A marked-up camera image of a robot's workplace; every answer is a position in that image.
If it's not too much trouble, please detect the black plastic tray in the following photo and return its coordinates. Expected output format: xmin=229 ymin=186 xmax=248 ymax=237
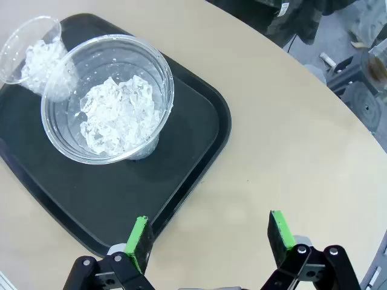
xmin=0 ymin=12 xmax=233 ymax=259

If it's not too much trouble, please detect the clear container of brown liquid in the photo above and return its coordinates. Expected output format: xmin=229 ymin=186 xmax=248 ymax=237
xmin=367 ymin=39 xmax=387 ymax=97

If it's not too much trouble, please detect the clear plastic cup with ice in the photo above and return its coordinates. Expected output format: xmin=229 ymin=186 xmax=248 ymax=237
xmin=0 ymin=16 xmax=76 ymax=102
xmin=41 ymin=34 xmax=175 ymax=166

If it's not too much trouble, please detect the white cylinder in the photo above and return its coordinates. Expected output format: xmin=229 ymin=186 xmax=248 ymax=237
xmin=319 ymin=51 xmax=337 ymax=68

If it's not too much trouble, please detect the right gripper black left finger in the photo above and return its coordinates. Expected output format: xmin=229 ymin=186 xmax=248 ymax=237
xmin=62 ymin=215 xmax=157 ymax=290

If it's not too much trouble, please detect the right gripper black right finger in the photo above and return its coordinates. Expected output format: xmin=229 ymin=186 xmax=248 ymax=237
xmin=262 ymin=210 xmax=360 ymax=290

